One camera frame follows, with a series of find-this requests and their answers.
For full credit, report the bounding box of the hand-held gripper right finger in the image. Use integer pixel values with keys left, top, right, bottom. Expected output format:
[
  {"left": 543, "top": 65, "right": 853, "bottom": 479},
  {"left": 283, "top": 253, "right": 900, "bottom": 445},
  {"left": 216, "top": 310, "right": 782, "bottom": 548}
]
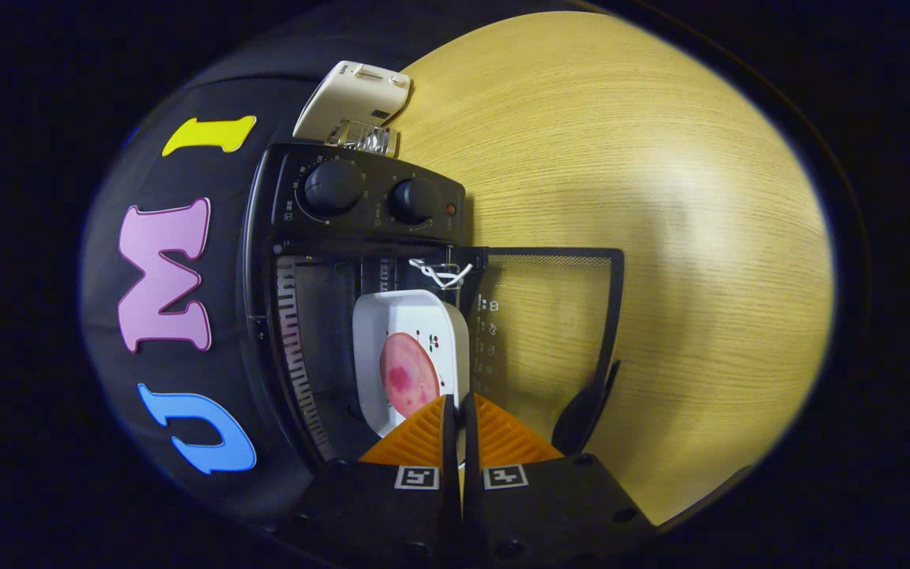
[{"left": 463, "top": 393, "right": 657, "bottom": 569}]

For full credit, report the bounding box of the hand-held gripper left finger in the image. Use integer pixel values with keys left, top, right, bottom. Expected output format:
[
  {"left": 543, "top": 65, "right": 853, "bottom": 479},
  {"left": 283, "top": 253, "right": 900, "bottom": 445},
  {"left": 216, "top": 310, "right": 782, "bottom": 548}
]
[{"left": 277, "top": 395, "right": 460, "bottom": 569}]

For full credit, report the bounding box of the round pink food slice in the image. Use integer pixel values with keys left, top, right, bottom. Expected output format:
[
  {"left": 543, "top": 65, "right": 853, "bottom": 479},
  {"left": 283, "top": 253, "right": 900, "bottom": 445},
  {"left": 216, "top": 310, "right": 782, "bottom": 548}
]
[{"left": 380, "top": 332, "right": 442, "bottom": 419}]

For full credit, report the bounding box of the white square plate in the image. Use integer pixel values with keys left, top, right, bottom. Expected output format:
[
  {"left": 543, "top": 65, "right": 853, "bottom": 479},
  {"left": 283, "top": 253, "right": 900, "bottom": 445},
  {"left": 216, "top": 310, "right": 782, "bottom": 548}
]
[{"left": 352, "top": 289, "right": 471, "bottom": 440}]

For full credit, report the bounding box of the black toaster oven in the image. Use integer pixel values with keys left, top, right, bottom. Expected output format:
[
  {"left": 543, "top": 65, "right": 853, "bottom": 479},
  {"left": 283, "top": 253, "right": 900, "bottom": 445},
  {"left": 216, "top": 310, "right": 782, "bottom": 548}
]
[{"left": 242, "top": 142, "right": 626, "bottom": 477}]

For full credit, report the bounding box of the white bread toaster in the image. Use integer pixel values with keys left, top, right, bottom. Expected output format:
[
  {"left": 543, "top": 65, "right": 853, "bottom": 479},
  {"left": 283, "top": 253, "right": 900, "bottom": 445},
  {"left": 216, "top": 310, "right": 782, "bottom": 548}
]
[{"left": 293, "top": 61, "right": 413, "bottom": 148}]

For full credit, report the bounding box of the white string tie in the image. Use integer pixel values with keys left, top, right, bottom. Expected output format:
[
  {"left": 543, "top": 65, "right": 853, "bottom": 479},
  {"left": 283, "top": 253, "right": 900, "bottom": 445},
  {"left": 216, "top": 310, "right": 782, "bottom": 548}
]
[{"left": 408, "top": 256, "right": 474, "bottom": 290}]

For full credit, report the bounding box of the metal wire basket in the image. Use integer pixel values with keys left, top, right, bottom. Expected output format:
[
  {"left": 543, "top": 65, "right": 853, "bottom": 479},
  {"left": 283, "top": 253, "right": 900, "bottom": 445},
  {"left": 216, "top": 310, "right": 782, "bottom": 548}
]
[{"left": 326, "top": 119, "right": 401, "bottom": 158}]

